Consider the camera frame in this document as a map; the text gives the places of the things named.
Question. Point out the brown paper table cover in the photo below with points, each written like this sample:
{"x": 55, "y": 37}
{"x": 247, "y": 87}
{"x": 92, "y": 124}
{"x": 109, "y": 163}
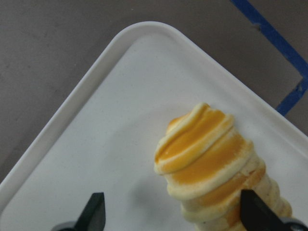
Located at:
{"x": 47, "y": 46}

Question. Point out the spiral orange bread roll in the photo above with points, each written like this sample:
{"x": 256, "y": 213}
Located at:
{"x": 207, "y": 163}

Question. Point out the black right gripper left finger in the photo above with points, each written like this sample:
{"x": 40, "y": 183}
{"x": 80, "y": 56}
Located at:
{"x": 92, "y": 217}

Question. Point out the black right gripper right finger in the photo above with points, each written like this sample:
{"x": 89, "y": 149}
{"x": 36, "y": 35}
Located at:
{"x": 255, "y": 215}

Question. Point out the white rectangular tray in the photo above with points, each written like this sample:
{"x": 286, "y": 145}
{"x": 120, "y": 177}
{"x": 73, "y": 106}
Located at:
{"x": 103, "y": 137}

